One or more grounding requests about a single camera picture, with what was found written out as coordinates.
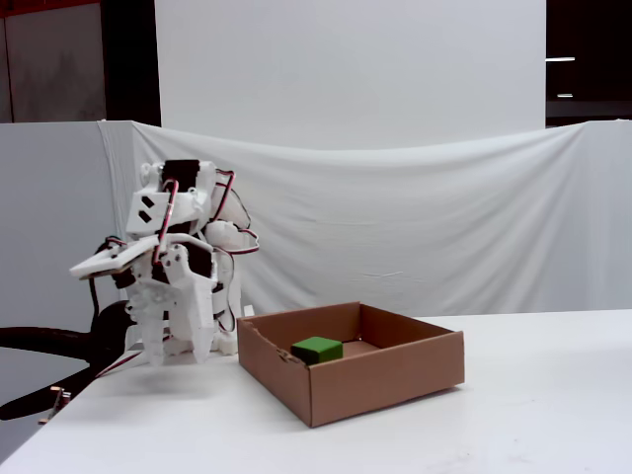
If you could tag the table clamp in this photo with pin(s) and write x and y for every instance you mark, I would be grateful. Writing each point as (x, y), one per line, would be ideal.
(59, 400)

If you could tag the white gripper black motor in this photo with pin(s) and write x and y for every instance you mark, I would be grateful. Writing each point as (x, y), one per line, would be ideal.
(184, 291)

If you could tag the white draped cloth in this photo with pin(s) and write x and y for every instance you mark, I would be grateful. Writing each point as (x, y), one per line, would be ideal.
(444, 222)

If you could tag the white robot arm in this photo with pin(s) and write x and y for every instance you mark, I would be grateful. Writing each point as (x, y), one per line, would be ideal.
(192, 205)

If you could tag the brown cardboard box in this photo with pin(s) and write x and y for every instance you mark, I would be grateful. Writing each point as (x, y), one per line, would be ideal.
(375, 390)

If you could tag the grey metal door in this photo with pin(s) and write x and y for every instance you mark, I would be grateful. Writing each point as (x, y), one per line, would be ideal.
(54, 64)

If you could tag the white partition panel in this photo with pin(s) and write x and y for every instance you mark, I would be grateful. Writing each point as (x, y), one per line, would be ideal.
(49, 222)

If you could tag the white backdrop panel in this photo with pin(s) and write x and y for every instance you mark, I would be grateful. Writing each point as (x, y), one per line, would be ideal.
(345, 59)

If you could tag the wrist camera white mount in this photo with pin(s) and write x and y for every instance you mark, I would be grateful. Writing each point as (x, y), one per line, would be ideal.
(135, 252)

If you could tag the green cube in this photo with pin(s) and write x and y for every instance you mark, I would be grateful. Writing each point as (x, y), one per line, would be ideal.
(318, 348)

